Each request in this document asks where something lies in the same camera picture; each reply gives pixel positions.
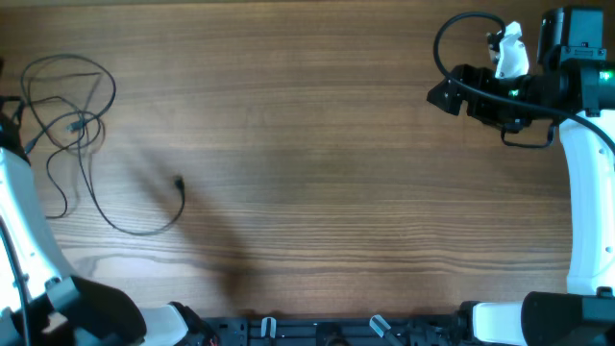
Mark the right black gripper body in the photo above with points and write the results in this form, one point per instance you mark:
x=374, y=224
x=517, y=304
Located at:
x=498, y=113

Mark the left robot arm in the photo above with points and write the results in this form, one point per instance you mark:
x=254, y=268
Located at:
x=44, y=301

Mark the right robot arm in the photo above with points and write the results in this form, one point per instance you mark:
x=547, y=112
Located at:
x=575, y=95

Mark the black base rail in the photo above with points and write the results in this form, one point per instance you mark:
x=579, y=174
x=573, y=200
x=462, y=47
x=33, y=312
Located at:
x=429, y=330

